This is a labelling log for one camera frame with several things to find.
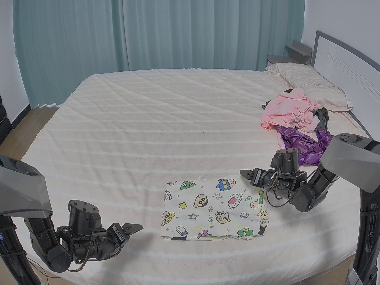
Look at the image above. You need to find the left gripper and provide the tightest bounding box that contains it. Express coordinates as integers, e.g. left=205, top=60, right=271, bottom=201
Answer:
left=98, top=223, right=144, bottom=250

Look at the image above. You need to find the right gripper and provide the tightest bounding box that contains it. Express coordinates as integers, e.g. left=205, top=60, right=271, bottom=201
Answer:
left=240, top=167, right=278, bottom=190

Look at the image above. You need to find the white printed pyjama top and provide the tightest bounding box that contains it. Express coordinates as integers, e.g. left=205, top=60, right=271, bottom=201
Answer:
left=160, top=175, right=271, bottom=241

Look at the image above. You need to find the bed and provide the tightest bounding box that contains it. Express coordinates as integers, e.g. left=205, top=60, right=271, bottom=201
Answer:
left=21, top=30, right=380, bottom=285

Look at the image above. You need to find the purple satin garment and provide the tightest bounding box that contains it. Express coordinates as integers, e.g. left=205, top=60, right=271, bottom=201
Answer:
left=277, top=126, right=334, bottom=166

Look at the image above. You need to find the black garment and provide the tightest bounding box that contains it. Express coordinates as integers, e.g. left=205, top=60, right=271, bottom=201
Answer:
left=262, top=89, right=293, bottom=110

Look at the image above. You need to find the dark grey garment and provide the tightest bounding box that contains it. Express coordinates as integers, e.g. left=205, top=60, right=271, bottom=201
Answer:
left=313, top=107, right=330, bottom=131

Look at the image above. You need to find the cream pillow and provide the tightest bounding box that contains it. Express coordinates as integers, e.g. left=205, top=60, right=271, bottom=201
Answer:
left=265, top=63, right=354, bottom=112

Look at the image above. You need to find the grey bedside table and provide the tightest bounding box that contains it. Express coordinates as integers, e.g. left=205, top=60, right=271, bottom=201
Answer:
left=267, top=39, right=313, bottom=66

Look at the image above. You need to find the dark grey chair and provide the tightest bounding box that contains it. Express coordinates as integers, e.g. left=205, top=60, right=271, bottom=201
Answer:
left=0, top=95, right=12, bottom=144

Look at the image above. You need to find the blue-green curtain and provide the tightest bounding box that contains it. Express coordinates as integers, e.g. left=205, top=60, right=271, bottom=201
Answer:
left=13, top=0, right=306, bottom=107

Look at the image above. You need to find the black cable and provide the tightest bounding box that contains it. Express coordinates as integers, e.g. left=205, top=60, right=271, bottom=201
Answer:
left=67, top=245, right=122, bottom=273
left=265, top=188, right=291, bottom=209
left=28, top=257, right=57, bottom=279

